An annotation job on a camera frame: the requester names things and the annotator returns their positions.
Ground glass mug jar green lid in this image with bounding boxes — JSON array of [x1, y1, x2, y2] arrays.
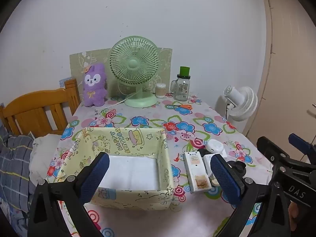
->
[[170, 66, 191, 102]]

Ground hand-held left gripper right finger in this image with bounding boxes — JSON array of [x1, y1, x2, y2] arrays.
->
[[209, 153, 290, 237]]

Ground purple plush toy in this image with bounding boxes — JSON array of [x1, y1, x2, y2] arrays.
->
[[82, 63, 108, 107]]

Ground grey plaid bedding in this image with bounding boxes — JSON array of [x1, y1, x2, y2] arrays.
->
[[0, 123, 36, 213]]

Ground white rectangular box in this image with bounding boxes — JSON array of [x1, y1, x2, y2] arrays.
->
[[184, 151, 212, 194]]

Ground white round plastic device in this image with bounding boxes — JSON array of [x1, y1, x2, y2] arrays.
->
[[205, 139, 226, 158]]

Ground yellow fabric storage box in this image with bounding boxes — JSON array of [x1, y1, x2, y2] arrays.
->
[[57, 126, 174, 211]]

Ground wooden bed headboard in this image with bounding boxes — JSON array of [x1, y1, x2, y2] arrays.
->
[[0, 78, 81, 136]]

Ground person's right hand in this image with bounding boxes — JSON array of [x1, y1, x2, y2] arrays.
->
[[288, 201, 301, 226]]

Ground patterned beige board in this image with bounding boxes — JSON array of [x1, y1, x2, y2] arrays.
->
[[69, 47, 172, 99]]

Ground white plug charger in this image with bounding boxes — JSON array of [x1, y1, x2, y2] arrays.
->
[[203, 154, 218, 178]]

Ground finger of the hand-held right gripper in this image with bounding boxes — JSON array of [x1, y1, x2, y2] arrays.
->
[[288, 133, 316, 168], [257, 136, 297, 172]]

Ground beige door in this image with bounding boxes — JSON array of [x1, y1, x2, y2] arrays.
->
[[247, 0, 316, 163]]

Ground white pillow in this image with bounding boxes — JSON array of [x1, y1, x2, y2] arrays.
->
[[29, 134, 62, 185]]

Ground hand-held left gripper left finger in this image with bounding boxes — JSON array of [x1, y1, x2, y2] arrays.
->
[[27, 152, 110, 237]]

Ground white fan power cable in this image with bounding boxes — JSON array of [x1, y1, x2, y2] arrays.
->
[[105, 91, 139, 109]]

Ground black round object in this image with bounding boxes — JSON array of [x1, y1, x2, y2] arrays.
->
[[226, 160, 247, 178]]

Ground white clip fan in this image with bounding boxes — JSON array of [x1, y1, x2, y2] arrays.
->
[[223, 85, 258, 122]]

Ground cotton swab jar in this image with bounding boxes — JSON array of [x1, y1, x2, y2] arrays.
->
[[155, 83, 167, 99]]

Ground green desk fan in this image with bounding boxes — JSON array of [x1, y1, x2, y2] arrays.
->
[[109, 36, 160, 108]]

